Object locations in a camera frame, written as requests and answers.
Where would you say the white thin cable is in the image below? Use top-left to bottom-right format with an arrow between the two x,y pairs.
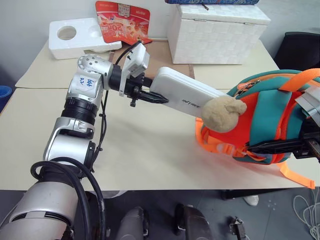
291,194 -> 320,240

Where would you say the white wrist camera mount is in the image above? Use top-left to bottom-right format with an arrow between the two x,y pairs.
294,86 -> 320,119
118,42 -> 151,97

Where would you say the black chair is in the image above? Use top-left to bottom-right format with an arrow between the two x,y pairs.
272,31 -> 320,72

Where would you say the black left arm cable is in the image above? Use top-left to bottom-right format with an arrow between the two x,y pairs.
29,41 -> 142,240

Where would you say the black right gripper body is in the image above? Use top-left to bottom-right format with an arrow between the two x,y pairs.
293,118 -> 320,161

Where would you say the red snack bag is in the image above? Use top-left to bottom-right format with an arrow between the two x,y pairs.
95,0 -> 154,46

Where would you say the small black bracket shape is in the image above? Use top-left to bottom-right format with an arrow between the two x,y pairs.
228,215 -> 249,240

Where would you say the dark brown rounded shape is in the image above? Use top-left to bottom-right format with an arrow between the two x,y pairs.
173,203 -> 217,240

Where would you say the white woven storage box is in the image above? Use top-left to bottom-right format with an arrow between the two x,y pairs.
166,4 -> 272,66

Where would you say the blue round container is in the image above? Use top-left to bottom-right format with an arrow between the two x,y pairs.
0,85 -> 12,114

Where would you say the beige plush bear charm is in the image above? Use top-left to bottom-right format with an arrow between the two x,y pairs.
200,96 -> 248,133

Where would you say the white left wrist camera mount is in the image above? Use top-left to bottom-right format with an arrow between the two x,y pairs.
118,42 -> 151,97

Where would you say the white shoe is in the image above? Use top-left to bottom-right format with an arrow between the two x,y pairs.
243,194 -> 260,207

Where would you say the brown cardboard sheet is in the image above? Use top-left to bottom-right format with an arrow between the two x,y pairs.
109,38 -> 196,81

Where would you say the orange and teal backpack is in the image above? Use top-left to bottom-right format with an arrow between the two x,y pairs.
194,68 -> 320,190

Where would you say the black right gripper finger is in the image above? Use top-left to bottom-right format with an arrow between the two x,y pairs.
245,146 -> 296,158
258,138 -> 305,150

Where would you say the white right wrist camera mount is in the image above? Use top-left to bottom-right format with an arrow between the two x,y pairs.
294,86 -> 320,119

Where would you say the white styrofoam packing block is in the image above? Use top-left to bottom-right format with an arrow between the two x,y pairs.
48,17 -> 123,61

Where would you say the dark grey rounded shape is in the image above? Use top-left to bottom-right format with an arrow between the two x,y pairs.
116,206 -> 151,240

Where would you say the white rectangular box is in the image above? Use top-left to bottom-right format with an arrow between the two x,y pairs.
149,66 -> 229,119

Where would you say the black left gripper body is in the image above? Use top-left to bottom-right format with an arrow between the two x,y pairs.
124,74 -> 154,108

